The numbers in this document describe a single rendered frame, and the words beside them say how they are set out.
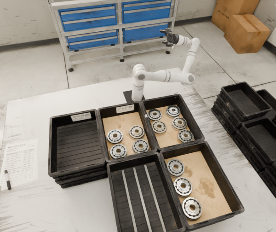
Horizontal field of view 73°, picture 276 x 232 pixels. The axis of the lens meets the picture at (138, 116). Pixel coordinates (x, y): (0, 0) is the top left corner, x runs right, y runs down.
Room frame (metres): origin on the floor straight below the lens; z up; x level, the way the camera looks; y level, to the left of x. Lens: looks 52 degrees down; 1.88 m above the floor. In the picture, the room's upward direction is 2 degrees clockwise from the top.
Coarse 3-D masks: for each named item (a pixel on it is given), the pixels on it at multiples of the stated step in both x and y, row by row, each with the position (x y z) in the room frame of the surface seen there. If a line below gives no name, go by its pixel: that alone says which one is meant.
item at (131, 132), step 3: (132, 126) 0.71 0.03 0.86; (135, 126) 0.71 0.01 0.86; (138, 126) 0.71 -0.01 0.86; (132, 129) 0.69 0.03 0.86; (141, 129) 0.69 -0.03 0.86; (129, 132) 0.66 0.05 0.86; (132, 132) 0.66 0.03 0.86; (141, 132) 0.67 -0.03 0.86; (132, 135) 0.64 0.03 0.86; (135, 135) 0.64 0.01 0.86; (138, 135) 0.64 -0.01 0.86; (141, 135) 0.64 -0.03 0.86; (135, 138) 0.62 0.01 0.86
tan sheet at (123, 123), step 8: (136, 112) 0.86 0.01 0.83; (104, 120) 0.78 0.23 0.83; (112, 120) 0.78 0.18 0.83; (120, 120) 0.78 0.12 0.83; (128, 120) 0.78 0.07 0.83; (136, 120) 0.79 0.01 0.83; (104, 128) 0.71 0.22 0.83; (112, 128) 0.71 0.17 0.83; (120, 128) 0.71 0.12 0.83; (128, 128) 0.71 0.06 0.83; (128, 136) 0.65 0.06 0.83; (144, 136) 0.66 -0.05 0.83; (128, 144) 0.59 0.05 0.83; (128, 152) 0.54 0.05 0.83
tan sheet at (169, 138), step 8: (176, 104) 0.95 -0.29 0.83; (168, 120) 0.80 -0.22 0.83; (168, 128) 0.73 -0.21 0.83; (160, 136) 0.66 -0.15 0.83; (168, 136) 0.66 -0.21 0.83; (176, 136) 0.66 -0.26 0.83; (184, 136) 0.67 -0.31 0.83; (160, 144) 0.60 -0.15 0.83; (168, 144) 0.60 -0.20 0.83; (176, 144) 0.61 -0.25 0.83
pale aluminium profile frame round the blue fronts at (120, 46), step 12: (48, 0) 2.33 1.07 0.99; (120, 0) 2.62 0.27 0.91; (120, 12) 2.61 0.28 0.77; (60, 24) 2.95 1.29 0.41; (120, 24) 2.60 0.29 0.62; (132, 24) 2.65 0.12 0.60; (144, 24) 2.72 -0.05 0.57; (60, 36) 2.33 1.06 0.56; (120, 36) 2.61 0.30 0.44; (96, 48) 2.48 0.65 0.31; (108, 48) 2.54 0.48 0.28; (120, 48) 2.61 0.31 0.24; (156, 48) 2.81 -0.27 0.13; (168, 48) 2.89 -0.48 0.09; (84, 60) 2.41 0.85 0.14; (96, 60) 2.47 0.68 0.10; (120, 60) 2.62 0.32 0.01
